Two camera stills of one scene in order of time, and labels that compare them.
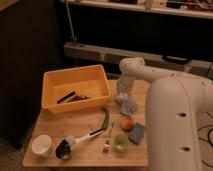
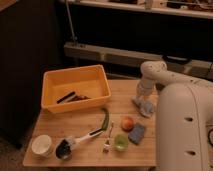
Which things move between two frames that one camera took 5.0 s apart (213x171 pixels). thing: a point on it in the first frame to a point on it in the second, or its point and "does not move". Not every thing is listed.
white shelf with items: (187, 8) does not move
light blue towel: (127, 103) to (144, 107)
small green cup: (121, 143) does not move
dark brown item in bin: (79, 98) does not move
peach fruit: (127, 124) does not move
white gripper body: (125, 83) to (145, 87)
